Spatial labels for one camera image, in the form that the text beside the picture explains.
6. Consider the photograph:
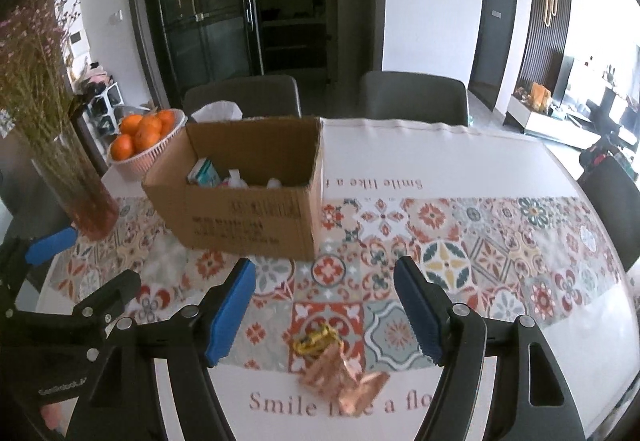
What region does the glass vase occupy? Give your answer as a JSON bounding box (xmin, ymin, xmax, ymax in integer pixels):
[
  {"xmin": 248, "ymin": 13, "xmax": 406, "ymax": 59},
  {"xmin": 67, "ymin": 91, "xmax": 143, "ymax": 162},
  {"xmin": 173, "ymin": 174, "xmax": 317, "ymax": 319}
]
[{"xmin": 34, "ymin": 123, "xmax": 119, "ymax": 241}]

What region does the dried flower bouquet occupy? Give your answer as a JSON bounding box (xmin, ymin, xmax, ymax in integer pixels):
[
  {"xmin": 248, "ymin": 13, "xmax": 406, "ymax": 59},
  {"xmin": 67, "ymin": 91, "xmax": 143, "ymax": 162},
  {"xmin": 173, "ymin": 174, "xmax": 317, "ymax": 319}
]
[{"xmin": 1, "ymin": 0, "xmax": 78, "ymax": 178}]

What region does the brown cardboard box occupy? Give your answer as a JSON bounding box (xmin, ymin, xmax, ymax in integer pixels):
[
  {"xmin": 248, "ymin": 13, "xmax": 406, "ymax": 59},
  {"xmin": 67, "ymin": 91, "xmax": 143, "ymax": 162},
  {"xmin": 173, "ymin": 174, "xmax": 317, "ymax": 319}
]
[{"xmin": 142, "ymin": 117, "xmax": 323, "ymax": 261}]

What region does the patterned tablecloth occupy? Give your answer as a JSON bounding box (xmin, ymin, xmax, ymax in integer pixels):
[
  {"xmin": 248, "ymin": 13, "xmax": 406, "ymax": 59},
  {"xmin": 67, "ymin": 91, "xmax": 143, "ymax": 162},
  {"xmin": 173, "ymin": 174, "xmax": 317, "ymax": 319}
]
[{"xmin": 38, "ymin": 120, "xmax": 639, "ymax": 440}]

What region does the white plush dog toy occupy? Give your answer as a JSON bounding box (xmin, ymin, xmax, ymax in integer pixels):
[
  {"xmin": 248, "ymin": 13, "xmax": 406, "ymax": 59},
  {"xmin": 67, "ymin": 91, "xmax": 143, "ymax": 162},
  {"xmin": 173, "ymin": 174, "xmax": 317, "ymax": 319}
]
[{"xmin": 219, "ymin": 169, "xmax": 282, "ymax": 189}]

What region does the dark grey chair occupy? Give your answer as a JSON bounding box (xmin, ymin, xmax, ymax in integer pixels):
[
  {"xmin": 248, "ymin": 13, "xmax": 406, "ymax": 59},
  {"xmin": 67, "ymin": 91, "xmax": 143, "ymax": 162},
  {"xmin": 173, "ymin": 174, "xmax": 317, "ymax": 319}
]
[
  {"xmin": 182, "ymin": 75, "xmax": 302, "ymax": 118},
  {"xmin": 359, "ymin": 71, "xmax": 469, "ymax": 127}
]

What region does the orange fruit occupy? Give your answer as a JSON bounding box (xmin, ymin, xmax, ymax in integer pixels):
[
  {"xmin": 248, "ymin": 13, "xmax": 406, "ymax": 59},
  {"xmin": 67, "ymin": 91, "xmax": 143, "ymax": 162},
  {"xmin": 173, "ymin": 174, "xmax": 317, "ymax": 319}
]
[
  {"xmin": 119, "ymin": 114, "xmax": 143, "ymax": 137},
  {"xmin": 110, "ymin": 134, "xmax": 136, "ymax": 162},
  {"xmin": 134, "ymin": 126, "xmax": 162, "ymax": 154}
]

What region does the crinkled biscuit packet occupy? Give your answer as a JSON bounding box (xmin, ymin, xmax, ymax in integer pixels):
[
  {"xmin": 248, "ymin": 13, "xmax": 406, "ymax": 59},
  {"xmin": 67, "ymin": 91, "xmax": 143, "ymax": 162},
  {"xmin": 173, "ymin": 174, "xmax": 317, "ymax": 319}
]
[{"xmin": 300, "ymin": 343, "xmax": 390, "ymax": 417}]

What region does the left hand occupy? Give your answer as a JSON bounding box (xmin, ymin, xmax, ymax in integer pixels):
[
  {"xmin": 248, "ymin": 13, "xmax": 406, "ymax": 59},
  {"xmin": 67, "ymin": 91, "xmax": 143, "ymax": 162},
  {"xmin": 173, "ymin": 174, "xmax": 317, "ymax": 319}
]
[{"xmin": 40, "ymin": 403, "xmax": 68, "ymax": 437}]

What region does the white basket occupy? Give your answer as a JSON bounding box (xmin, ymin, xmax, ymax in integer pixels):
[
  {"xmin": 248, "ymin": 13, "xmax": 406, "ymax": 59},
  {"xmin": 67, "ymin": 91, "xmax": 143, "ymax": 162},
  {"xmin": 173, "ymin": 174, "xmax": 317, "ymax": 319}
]
[{"xmin": 107, "ymin": 110, "xmax": 186, "ymax": 179}]

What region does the white tissue pack cover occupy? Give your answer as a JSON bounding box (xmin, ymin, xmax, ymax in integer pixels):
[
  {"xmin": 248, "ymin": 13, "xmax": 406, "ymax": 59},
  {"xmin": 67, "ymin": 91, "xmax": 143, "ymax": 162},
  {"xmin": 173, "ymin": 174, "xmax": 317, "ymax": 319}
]
[{"xmin": 191, "ymin": 100, "xmax": 243, "ymax": 124}]

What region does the teal tissue packet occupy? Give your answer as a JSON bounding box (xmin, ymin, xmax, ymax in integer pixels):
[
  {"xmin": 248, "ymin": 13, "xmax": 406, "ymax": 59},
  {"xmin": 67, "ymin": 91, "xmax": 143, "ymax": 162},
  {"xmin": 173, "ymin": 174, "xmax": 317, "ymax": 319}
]
[{"xmin": 186, "ymin": 158, "xmax": 221, "ymax": 188}]

